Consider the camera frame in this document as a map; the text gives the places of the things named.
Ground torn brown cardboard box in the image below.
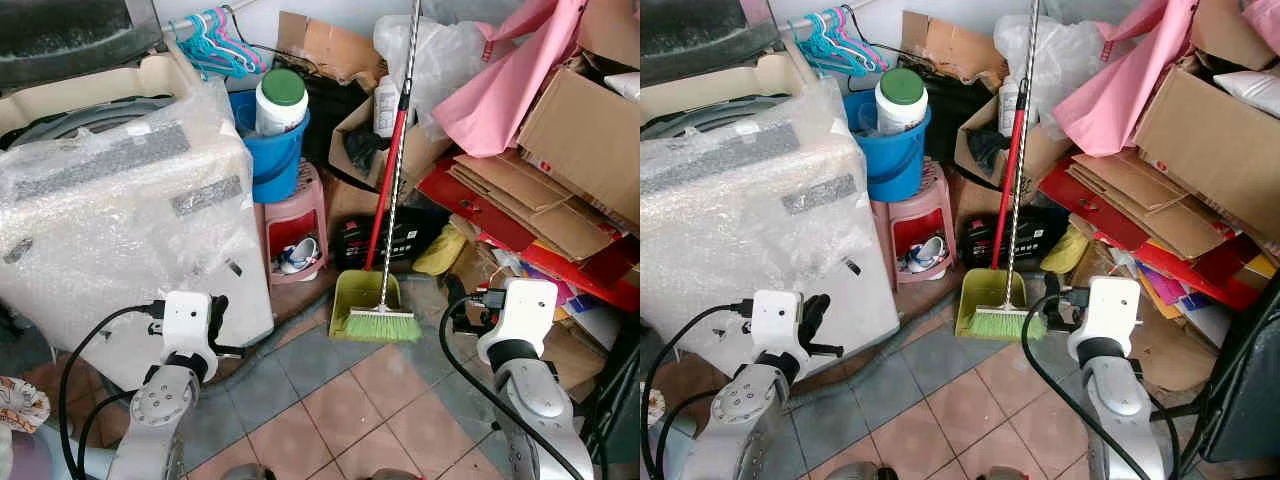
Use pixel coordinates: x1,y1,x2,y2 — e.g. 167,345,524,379
899,11,1007,87
275,11,387,87

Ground green broom with silver handle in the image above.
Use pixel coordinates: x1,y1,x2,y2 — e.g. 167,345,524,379
344,0,424,344
967,0,1043,340

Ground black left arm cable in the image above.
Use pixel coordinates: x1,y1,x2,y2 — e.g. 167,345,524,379
640,297,757,480
56,297,167,480

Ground white jar with green lid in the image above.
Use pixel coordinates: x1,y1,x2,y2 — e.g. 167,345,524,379
254,67,310,137
875,66,930,136

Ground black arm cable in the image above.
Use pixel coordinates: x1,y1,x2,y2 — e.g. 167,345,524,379
56,297,167,480
1019,285,1157,480
640,297,757,480
437,287,587,480

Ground black container with red label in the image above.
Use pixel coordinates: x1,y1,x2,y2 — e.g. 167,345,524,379
961,213,1067,270
329,213,448,273

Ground pink plastic stool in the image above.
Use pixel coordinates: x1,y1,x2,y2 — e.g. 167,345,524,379
262,163,331,287
870,160,957,277

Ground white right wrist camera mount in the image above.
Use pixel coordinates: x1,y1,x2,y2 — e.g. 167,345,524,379
477,277,560,367
1067,276,1144,364

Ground colourful paper folders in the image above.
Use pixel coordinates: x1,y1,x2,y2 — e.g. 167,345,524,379
520,255,641,331
1130,245,1280,331

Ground bubble-wrapped white washing machine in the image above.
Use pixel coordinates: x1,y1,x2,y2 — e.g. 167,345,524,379
0,45,277,393
640,50,901,379

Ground small white plastic bottle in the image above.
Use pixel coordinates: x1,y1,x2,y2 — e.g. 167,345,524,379
996,75,1024,139
373,75,402,140

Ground red flat board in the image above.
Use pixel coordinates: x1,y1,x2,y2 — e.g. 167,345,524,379
417,160,641,313
1037,158,1276,311

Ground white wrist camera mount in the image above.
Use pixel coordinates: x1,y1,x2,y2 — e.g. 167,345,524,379
477,277,560,367
749,289,810,357
1067,276,1144,364
159,289,214,358

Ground large brown cardboard box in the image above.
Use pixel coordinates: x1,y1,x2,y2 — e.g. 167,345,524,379
1134,58,1280,238
516,58,641,228

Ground yellow plastic item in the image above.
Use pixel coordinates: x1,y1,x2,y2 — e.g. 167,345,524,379
412,224,469,277
1039,221,1092,275

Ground clear crumpled plastic bag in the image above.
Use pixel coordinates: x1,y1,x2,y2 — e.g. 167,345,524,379
374,14,488,113
994,14,1103,113

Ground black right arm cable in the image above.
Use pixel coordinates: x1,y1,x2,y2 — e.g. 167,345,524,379
437,287,587,480
1019,285,1157,480

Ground small brown cardboard box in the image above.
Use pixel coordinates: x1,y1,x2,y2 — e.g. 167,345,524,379
1189,0,1278,72
574,0,641,71

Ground white and blue shoe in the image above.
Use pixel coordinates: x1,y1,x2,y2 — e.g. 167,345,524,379
277,237,322,276
897,236,947,274

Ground black bag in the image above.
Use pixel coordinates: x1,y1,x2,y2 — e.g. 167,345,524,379
924,68,1002,162
298,68,377,167

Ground teal and pink clothes hangers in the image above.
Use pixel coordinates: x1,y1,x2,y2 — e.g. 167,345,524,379
787,7,890,77
167,7,267,80

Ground green dustpan with red handle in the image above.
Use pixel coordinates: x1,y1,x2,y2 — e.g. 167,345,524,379
329,85,412,342
954,85,1032,340

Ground pink cloth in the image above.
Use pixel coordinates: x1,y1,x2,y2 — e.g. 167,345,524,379
431,0,588,160
1051,0,1203,159

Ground blue plastic bucket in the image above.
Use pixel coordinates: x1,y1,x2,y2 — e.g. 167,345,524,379
845,90,933,204
228,90,312,206

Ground flattened brown cardboard stack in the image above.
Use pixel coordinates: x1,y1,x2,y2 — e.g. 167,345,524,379
445,150,617,263
1064,150,1243,262

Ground white plastic bag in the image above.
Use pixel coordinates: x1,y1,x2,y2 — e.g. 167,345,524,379
603,70,641,103
1213,67,1280,118

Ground black chair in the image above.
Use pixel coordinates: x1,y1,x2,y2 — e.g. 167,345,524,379
574,318,641,480
1174,263,1280,468

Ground open cardboard box with dark cloth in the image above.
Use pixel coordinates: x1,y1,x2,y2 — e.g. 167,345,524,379
954,94,1053,187
329,94,453,193

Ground dark washing machine lid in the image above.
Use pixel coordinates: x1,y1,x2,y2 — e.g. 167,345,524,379
0,0,167,93
640,0,783,87

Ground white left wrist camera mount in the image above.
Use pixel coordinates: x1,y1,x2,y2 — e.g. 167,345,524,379
749,289,810,357
159,289,214,358

